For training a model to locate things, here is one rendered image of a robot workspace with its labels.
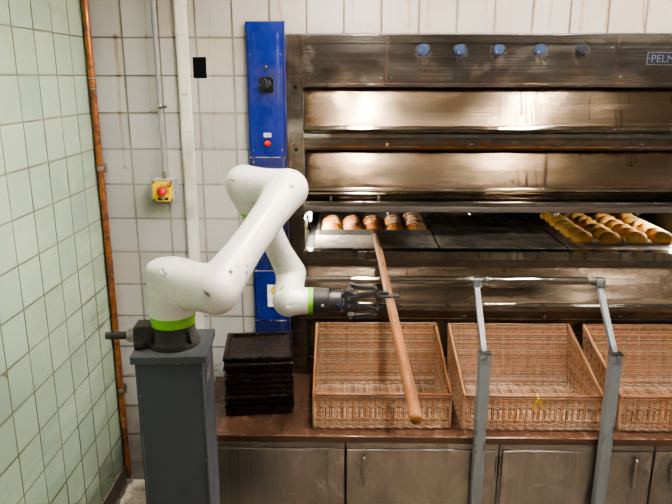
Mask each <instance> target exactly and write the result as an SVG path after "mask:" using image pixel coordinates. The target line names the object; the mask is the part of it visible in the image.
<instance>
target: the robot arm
mask: <svg viewBox="0 0 672 504"><path fill-rule="evenodd" d="M225 189H226V192H227V194H228V196H229V197H230V199H231V201H232V202H233V204H234V206H235V207H236V209H237V211H238V212H239V214H240V215H241V217H242V218H243V220H244V222H243V223H242V224H241V226H240V227H239V228H238V230H237V231H236V232H235V234H234V235H233V236H232V237H231V239H230V240H229V241H228V242H227V243H226V244H225V246H224V247H223V248H222V249H221V250H220V251H219V252H218V254H217V255H216V256H215V257H214V258H213V259H212V260H211V261H210V262H208V263H200V262H195V261H192V260H189V259H186V258H183V257H175V256H168V257H161V258H157V259H154V260H152V261H150V262H149V263H148V264H147V266H146V268H145V274H146V289H147V301H148V314H149V319H150V320H138V321H137V323H136V324H135V326H134V327H133V328H132V327H130V328H128V329H127V331H118V332H105V339H106V340H108V339H127V342H129V343H132V342H133V343H134V350H143V349H146V348H149V349H151V350H153V351H155V352H160V353H177V352H183V351H187V350H190V349H192V348H194V347H196V346H198V345H199V344H200V342H201V335H200V333H199V332H198V331H197V328H196V325H195V315H196V311H199V312H203V313H207V314H212V315H219V314H224V313H226V312H228V311H230V310H231V309H232V308H233V307H234V306H235V305H236V304H237V302H238V300H239V298H240V296H241V294H242V291H243V289H244V287H245V285H246V283H247V281H248V279H249V277H250V275H251V274H252V272H253V270H254V268H255V267H256V265H257V263H258V261H259V260H260V258H261V257H262V255H263V253H264V252H266V254H267V256H268V258H269V260H270V263H271V265H272V267H273V270H274V272H275V275H276V285H275V291H274V295H273V306H274V308H275V310H276V311H277V312H278V313H279V314H280V315H282V316H285V317H292V316H296V315H303V314H329V310H331V312H345V313H347V314H348V316H349V319H350V320H352V319H354V318H360V317H372V316H377V314H378V312H379V311H388V310H387V305H386V304H378V305H377V306H376V305H369V304H362V303H358V302H357V299H361V298H368V297H375V296H378V297H379V298H400V296H399V293H389V291H379V290H378V288H377V286H373V285H362V284H355V283H353V282H349V286H348V288H347V289H345V290H331V292H329V288H312V287H304V282H305V276H306V270H305V267H304V265H303V263H302V262H301V261H300V259H299V258H298V256H297V255H296V253H295V252H294V250H293V248H292V246H291V245H290V243H289V241H288V239H287V237H286V234H285V232H284V230H283V225H284V224H285V223H286V222H287V220H288V219H289V218H290V217H291V216H292V215H293V214H294V212H295V211H296V210H297V209H298V208H299V207H300V206H301V205H302V204H303V203H304V202H305V200H306V198H307V195H308V184H307V181H306V179H305V178H304V176H303V175H302V174H301V173H300V172H298V171H296V170H293V169H268V168H260V167H255V166H250V165H238V166H236V167H234V168H232V169H231V170H230V171H229V173H228V174H227V176H226V179H225ZM353 289H357V290H368V291H371V292H364V293H354V292H352V291H351V290H353ZM353 309H365V310H372V311H364V312H355V313H354V312H350V311H352V310H353Z"/></svg>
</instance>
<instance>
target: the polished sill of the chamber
mask: <svg viewBox="0 0 672 504"><path fill-rule="evenodd" d="M382 251H383V255H384V259H385V260H525V261H672V250H671V249H471V248H382ZM305 259H337V260H377V256H376V251H375V248H306V249H305Z"/></svg>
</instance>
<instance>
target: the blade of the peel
mask: <svg viewBox="0 0 672 504"><path fill-rule="evenodd" d="M343 220H344V219H341V221H342V229H322V228H323V218H321V219H320V225H319V235H371V230H363V229H344V226H343V225H344V224H343ZM383 221H384V219H382V223H383ZM423 222H424V221H423ZM424 224H425V226H426V229H427V230H406V228H405V230H385V227H384V223H383V227H384V230H378V231H379V235H431V229H430V228H429V227H428V226H427V225H426V223H425V222H424Z"/></svg>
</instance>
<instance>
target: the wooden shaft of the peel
mask: <svg viewBox="0 0 672 504"><path fill-rule="evenodd" d="M373 241H374V246H375V251H376V256H377V261H378V266H379V271H380V276H381V281H382V286H383V290H384V291H389V293H393V292H392V288H391V284H390V280H389V276H388V272H387V267H386V263H385V259H384V255H383V251H382V247H381V243H380V238H379V235H378V234H377V233H374V234H373ZM385 300H386V305H387V310H388V315H389V320H390V325H391V330H392V335H393V340H394V345H395V350H396V355H397V360H398V364H399V369H400V374H401V379H402V384H403V389H404V394H405V399H406V404H407V409H408V414H409V419H410V421H411V423H412V424H414V425H418V424H420V423H421V422H422V419H423V417H422V413H421V408H420V404H419V400H418V396H417V392H416V388H415V384H414V379H413V375H412V371H411V367H410V363H409V359H408V355H407V350H406V346H405V342H404V338H403V334H402V330H401V326H400V321H399V317H398V313H397V309H396V305H395V301H394V298H385Z"/></svg>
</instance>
